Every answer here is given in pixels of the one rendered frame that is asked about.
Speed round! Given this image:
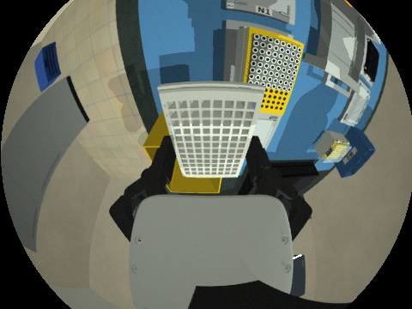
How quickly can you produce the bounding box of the yellow open-top bin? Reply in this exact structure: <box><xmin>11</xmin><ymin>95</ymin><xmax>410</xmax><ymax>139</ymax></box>
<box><xmin>143</xmin><ymin>110</ymin><xmax>221</xmax><ymax>193</ymax></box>

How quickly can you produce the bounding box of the blue bench mat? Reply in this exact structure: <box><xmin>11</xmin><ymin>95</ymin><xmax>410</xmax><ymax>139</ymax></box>
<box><xmin>138</xmin><ymin>0</ymin><xmax>386</xmax><ymax>171</ymax></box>

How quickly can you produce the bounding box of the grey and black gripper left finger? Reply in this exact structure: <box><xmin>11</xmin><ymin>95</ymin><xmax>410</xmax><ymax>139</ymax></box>
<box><xmin>109</xmin><ymin>136</ymin><xmax>177</xmax><ymax>242</ymax></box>

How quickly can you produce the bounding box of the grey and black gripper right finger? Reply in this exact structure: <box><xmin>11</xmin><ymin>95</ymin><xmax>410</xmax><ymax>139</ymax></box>
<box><xmin>245</xmin><ymin>136</ymin><xmax>312</xmax><ymax>242</ymax></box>

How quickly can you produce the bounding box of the blue open-top bin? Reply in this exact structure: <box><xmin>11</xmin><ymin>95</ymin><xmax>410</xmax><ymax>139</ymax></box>
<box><xmin>334</xmin><ymin>126</ymin><xmax>376</xmax><ymax>178</ymax></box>

